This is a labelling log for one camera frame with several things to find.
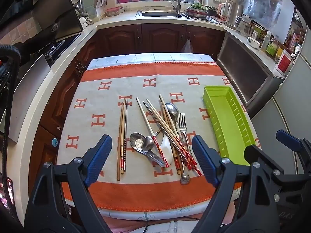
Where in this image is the white jar with red label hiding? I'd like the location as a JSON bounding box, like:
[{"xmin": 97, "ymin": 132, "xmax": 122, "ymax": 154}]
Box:
[{"xmin": 275, "ymin": 51, "xmax": 294, "ymax": 75}]

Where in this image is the steel fork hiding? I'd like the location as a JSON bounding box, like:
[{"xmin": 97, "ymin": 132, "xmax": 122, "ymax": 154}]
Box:
[{"xmin": 178, "ymin": 113, "xmax": 195, "ymax": 163}]

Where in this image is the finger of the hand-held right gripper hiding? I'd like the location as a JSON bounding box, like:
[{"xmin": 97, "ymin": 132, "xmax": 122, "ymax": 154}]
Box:
[
  {"xmin": 276, "ymin": 129, "xmax": 311, "ymax": 183},
  {"xmin": 244, "ymin": 145, "xmax": 287, "ymax": 190}
]

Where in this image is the oil bottle with green label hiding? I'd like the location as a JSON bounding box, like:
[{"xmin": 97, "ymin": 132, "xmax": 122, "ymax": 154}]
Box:
[{"xmin": 266, "ymin": 37, "xmax": 284, "ymax": 58}]

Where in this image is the white bottle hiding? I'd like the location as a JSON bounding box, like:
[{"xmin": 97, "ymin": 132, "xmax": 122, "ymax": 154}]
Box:
[{"xmin": 261, "ymin": 30, "xmax": 272, "ymax": 53}]

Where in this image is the steel sink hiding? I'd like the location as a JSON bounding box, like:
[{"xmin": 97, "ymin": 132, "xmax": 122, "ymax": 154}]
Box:
[{"xmin": 135, "ymin": 10, "xmax": 184, "ymax": 18}]

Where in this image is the glass pitcher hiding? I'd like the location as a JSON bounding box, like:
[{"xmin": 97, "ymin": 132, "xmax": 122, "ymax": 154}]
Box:
[{"xmin": 236, "ymin": 15, "xmax": 252, "ymax": 37}]

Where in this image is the electric kettle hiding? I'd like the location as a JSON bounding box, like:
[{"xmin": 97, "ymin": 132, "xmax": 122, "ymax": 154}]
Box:
[{"xmin": 227, "ymin": 3, "xmax": 244, "ymax": 28}]

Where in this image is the pink and white kettle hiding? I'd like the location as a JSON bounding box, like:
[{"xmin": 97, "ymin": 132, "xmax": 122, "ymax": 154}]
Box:
[{"xmin": 217, "ymin": 0, "xmax": 232, "ymax": 22}]

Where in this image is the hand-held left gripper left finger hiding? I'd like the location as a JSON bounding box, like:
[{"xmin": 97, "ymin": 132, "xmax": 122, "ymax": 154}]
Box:
[{"xmin": 24, "ymin": 134, "xmax": 113, "ymax": 233}]

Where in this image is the white kitchen countertop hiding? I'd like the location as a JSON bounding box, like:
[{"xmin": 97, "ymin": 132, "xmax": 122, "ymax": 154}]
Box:
[{"xmin": 5, "ymin": 5, "xmax": 287, "ymax": 151}]

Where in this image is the grey refrigerator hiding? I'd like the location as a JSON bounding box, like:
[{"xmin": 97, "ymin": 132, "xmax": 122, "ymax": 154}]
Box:
[{"xmin": 250, "ymin": 25, "xmax": 311, "ymax": 175}]

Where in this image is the pink lidded container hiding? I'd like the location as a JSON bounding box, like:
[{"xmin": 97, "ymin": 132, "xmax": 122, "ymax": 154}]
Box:
[{"xmin": 106, "ymin": 6, "xmax": 121, "ymax": 17}]

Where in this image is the cream chopstick with red stripes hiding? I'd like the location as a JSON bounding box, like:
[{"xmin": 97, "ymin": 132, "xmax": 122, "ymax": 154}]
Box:
[
  {"xmin": 146, "ymin": 99, "xmax": 203, "ymax": 176},
  {"xmin": 136, "ymin": 97, "xmax": 170, "ymax": 168},
  {"xmin": 162, "ymin": 97, "xmax": 193, "ymax": 171},
  {"xmin": 149, "ymin": 103, "xmax": 198, "ymax": 169}
]

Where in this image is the white ceramic cup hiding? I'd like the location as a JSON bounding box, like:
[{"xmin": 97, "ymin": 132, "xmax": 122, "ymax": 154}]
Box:
[{"xmin": 79, "ymin": 16, "xmax": 94, "ymax": 29}]

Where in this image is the green plastic utensil tray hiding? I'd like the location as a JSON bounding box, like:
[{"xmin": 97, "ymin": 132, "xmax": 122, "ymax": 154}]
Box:
[{"xmin": 203, "ymin": 85, "xmax": 261, "ymax": 167}]

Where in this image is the black gas stove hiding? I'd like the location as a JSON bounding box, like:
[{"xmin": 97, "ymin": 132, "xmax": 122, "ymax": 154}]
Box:
[{"xmin": 30, "ymin": 33, "xmax": 82, "ymax": 68}]

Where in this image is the grey cabinet appliance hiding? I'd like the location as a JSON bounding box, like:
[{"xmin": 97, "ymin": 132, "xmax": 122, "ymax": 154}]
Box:
[{"xmin": 216, "ymin": 31, "xmax": 287, "ymax": 118}]

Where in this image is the person's white knit clothing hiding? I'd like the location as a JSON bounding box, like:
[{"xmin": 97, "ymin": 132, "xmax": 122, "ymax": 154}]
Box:
[{"xmin": 109, "ymin": 220, "xmax": 219, "ymax": 233}]

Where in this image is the pink printed cloth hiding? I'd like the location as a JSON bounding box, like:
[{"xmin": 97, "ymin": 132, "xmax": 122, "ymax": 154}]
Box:
[{"xmin": 0, "ymin": 173, "xmax": 14, "ymax": 208}]

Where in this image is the translucent hanging plastic bag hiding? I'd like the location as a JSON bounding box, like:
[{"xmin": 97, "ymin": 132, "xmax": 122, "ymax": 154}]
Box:
[{"xmin": 243, "ymin": 0, "xmax": 295, "ymax": 43}]

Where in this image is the white ceramic spoon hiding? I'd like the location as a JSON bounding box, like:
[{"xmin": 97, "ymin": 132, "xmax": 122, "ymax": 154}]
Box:
[{"xmin": 159, "ymin": 133, "xmax": 174, "ymax": 168}]

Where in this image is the steel soup spoon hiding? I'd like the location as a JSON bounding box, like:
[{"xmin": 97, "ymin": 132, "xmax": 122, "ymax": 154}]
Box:
[{"xmin": 129, "ymin": 132, "xmax": 167, "ymax": 168}]

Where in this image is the orange and white printed cloth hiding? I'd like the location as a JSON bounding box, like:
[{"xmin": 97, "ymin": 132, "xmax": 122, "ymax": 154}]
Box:
[{"xmin": 56, "ymin": 61, "xmax": 261, "ymax": 213}]

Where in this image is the stainless steel range hood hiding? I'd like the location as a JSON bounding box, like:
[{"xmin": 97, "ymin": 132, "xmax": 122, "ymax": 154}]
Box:
[{"xmin": 33, "ymin": 0, "xmax": 83, "ymax": 42}]

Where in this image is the small spoon with wooden handle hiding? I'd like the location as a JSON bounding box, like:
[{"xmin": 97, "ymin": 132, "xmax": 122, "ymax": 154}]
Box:
[{"xmin": 142, "ymin": 127, "xmax": 163, "ymax": 151}]

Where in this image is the white plastic bag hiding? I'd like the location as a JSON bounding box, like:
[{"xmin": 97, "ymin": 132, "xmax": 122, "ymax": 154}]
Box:
[{"xmin": 180, "ymin": 38, "xmax": 195, "ymax": 53}]

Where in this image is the white printed tablecloth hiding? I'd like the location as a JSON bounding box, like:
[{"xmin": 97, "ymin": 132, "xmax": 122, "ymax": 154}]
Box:
[{"xmin": 86, "ymin": 52, "xmax": 240, "ymax": 222}]

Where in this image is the white bowl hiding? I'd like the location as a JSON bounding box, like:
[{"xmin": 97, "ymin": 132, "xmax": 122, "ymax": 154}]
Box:
[{"xmin": 247, "ymin": 36, "xmax": 261, "ymax": 49}]

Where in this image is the basin of green vegetables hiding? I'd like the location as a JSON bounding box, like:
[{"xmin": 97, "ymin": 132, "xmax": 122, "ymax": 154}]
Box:
[{"xmin": 185, "ymin": 2, "xmax": 209, "ymax": 19}]

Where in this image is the large steel spoon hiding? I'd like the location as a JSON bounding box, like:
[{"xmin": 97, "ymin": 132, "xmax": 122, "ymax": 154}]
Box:
[{"xmin": 165, "ymin": 103, "xmax": 191, "ymax": 185}]

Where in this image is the brown wooden chopstick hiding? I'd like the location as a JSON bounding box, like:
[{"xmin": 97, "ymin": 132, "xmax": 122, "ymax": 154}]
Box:
[
  {"xmin": 117, "ymin": 102, "xmax": 125, "ymax": 181},
  {"xmin": 159, "ymin": 95, "xmax": 183, "ymax": 175}
]

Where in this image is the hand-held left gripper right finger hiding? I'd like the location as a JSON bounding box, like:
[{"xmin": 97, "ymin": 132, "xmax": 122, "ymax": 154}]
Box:
[{"xmin": 192, "ymin": 134, "xmax": 281, "ymax": 233}]

